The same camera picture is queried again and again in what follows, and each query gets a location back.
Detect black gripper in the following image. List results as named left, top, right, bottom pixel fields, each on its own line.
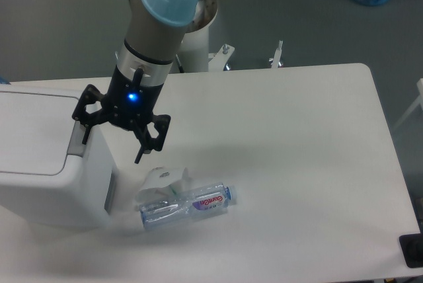
left=71, top=64, right=172, bottom=165

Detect white trash can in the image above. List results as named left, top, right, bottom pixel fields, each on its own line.
left=1, top=85, right=117, bottom=227

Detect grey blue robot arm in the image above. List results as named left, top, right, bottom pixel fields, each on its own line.
left=72, top=0, right=203, bottom=155

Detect crushed clear plastic bottle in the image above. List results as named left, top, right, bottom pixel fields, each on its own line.
left=139, top=183, right=237, bottom=231

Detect blue object at left edge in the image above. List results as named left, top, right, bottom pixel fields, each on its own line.
left=0, top=77, right=10, bottom=85

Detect black device at table edge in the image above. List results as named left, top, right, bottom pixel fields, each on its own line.
left=399, top=233, right=422, bottom=268

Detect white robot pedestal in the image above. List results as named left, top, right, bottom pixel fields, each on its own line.
left=114, top=0, right=236, bottom=74

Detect white frame at right edge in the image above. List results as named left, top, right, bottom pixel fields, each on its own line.
left=393, top=78, right=423, bottom=131

